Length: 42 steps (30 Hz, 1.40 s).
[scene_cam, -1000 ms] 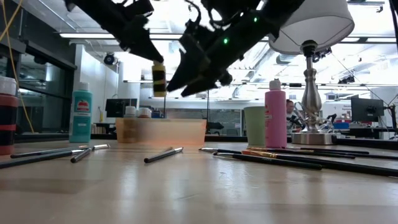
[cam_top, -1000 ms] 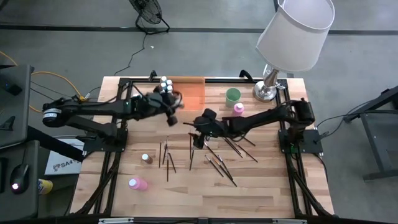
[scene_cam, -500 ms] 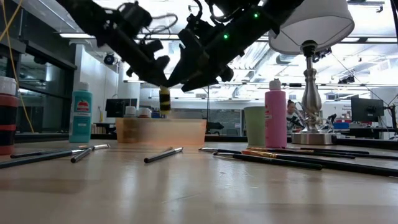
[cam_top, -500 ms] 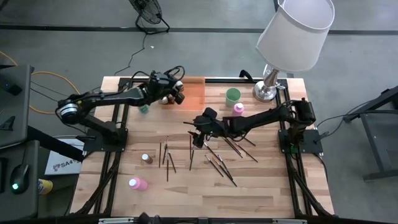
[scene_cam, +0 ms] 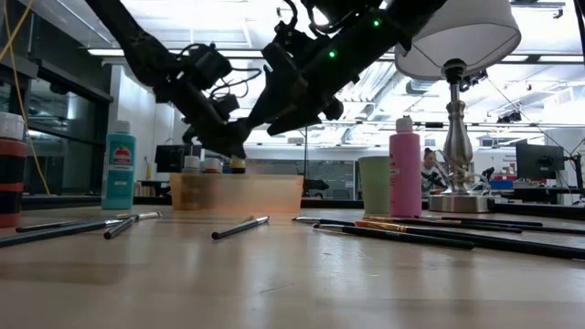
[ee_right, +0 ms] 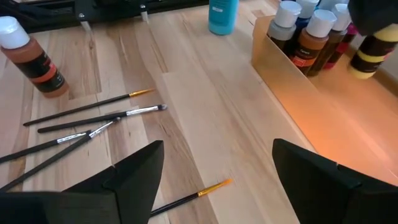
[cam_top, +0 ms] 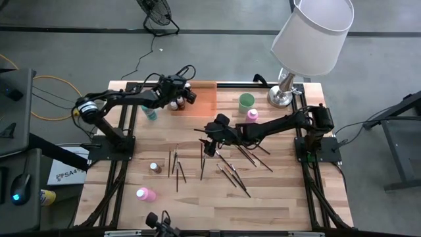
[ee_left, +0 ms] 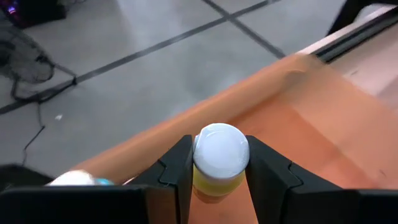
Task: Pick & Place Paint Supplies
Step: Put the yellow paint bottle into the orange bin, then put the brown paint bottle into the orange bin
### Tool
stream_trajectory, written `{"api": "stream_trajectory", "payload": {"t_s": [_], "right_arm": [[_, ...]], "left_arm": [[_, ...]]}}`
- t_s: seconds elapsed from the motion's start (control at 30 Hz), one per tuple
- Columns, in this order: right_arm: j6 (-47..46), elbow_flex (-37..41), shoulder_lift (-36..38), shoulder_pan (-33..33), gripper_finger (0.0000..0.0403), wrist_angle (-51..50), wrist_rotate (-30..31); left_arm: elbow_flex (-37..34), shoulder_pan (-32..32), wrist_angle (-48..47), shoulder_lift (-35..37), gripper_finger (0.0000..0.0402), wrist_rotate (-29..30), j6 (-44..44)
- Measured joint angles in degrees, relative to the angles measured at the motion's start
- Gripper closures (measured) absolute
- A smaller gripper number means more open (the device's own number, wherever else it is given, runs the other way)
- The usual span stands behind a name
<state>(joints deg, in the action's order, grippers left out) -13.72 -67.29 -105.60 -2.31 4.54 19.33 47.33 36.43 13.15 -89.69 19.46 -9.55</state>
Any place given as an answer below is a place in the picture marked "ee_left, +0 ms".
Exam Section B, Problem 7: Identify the small teal paint bottle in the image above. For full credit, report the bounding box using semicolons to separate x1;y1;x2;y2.
46;169;115;187

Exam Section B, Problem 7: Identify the black floor fan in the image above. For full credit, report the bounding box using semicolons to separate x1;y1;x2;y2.
0;18;78;103

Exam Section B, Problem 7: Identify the black fan power cable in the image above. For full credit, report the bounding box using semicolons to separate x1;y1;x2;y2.
21;99;47;167

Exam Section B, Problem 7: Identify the black computer with lights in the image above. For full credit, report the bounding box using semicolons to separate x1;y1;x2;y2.
0;0;68;29

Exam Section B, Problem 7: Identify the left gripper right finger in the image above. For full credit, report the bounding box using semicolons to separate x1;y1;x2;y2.
245;136;398;224

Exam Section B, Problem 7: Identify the orange plastic bin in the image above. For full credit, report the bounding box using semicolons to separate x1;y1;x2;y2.
73;53;398;224

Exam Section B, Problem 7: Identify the small yellow paint bottle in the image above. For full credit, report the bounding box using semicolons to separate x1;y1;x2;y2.
192;123;251;205

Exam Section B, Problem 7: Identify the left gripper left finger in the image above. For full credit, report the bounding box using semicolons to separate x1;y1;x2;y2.
0;135;194;224

